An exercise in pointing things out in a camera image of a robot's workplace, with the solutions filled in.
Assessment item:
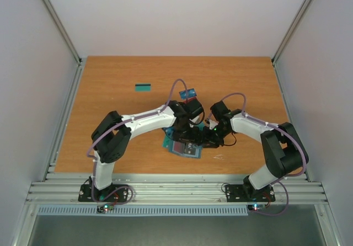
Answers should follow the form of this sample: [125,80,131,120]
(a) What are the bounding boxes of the red card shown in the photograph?
[172,142,184,154]
[184,97,197,104]

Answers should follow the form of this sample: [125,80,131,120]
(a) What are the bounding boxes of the black VIP card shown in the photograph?
[184,143,200,157]

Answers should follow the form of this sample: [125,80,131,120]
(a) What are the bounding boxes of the teal leather card holder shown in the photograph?
[168,141,202,159]

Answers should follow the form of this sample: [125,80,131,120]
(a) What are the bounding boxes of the teal card with signature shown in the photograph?
[162,136,173,149]

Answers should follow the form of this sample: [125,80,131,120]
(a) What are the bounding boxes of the teal card black stripe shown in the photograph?
[135,83,151,92]

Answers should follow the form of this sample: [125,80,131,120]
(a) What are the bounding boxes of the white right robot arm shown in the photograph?
[202,101,308,200]

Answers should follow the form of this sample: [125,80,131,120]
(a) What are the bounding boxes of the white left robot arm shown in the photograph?
[88,98,205,201]

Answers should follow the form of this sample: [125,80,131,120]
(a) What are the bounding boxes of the blue card near centre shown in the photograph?
[164,127,174,136]

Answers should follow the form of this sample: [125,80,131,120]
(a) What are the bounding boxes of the blue card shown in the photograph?
[179,88,197,100]
[164,127,174,136]

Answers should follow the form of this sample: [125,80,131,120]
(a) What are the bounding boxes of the blue card top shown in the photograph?
[179,88,197,100]

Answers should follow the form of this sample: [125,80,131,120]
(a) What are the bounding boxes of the right controller board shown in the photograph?
[248,204,269,211]

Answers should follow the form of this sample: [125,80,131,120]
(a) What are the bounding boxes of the controller board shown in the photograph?
[248,204,269,211]
[97,204,114,213]

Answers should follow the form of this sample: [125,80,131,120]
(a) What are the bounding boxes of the left controller board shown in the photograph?
[97,204,114,213]

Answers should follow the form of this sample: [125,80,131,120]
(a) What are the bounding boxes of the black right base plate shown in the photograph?
[221,183,276,203]

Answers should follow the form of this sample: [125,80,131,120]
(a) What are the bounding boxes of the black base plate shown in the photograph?
[78,184,131,203]
[221,183,276,203]

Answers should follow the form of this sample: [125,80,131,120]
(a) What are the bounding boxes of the grey slotted cable duct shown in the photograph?
[38,205,248,217]

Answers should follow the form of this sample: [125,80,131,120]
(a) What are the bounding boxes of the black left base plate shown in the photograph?
[78,184,131,203]

